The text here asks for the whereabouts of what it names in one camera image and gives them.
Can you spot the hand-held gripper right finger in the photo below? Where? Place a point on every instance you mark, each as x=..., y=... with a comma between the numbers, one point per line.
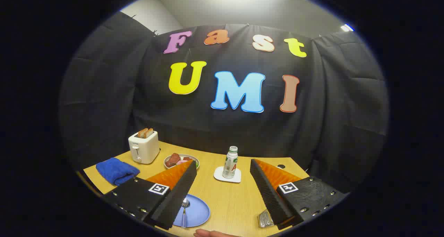
x=267, y=192

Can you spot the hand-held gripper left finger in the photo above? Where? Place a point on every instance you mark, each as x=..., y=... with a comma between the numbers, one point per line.
x=180, y=192

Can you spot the blue round plate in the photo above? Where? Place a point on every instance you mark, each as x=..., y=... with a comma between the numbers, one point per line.
x=199, y=211

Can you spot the grey food plate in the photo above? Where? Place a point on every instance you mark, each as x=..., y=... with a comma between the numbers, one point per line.
x=167, y=166

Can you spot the pink ham slice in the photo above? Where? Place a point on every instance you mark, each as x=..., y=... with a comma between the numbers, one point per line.
x=181, y=162

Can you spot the white square coaster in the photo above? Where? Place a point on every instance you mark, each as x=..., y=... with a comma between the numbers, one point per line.
x=218, y=174

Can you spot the white drink bottle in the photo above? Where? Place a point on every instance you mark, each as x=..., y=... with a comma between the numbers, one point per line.
x=230, y=164

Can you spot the white toaster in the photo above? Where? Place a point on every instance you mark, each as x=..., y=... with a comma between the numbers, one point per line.
x=145, y=150

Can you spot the brown toast slice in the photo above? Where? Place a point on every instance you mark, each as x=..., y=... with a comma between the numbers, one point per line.
x=149, y=132
x=141, y=133

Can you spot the blue folded towel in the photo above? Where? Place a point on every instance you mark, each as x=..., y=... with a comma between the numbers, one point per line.
x=116, y=171

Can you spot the ceiling light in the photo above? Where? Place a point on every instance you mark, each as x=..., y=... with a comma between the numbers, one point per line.
x=347, y=27

